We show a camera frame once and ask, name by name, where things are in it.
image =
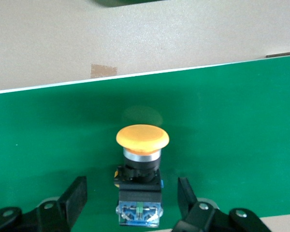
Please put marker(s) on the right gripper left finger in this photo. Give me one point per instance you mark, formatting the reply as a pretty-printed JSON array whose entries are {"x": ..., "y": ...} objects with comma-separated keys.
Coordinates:
[{"x": 65, "y": 205}]

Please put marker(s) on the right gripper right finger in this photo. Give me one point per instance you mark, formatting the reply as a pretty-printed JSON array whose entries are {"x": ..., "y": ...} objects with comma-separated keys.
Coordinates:
[{"x": 191, "y": 207}]

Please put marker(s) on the yellow push button switch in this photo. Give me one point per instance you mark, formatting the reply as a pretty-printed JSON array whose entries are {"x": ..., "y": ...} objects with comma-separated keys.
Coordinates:
[{"x": 142, "y": 137}]

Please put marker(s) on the green conveyor belt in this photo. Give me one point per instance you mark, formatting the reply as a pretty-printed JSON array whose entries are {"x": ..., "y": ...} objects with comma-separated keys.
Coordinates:
[{"x": 220, "y": 120}]

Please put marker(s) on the brown tape piece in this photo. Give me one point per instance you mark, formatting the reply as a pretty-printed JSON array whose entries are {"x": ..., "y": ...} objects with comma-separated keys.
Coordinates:
[{"x": 103, "y": 70}]

